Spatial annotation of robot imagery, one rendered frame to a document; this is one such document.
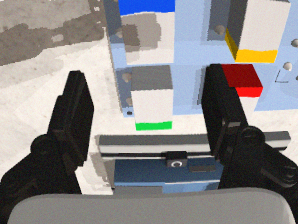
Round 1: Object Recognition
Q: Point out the grey block with blue end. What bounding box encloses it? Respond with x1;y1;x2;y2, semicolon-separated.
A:
118;0;175;65

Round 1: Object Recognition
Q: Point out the white block with yellow end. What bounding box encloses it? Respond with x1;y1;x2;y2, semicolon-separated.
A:
225;0;291;63

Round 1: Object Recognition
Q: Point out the white block with red end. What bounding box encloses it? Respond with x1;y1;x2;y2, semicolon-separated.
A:
221;64;263;124

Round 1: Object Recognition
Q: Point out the white block with green end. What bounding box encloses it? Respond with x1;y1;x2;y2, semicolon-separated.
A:
131;65;173;131

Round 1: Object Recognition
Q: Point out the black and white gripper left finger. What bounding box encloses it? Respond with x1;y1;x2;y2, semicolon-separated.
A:
0;70;94;224

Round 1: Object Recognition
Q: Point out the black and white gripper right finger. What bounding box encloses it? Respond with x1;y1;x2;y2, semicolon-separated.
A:
201;63;298;224

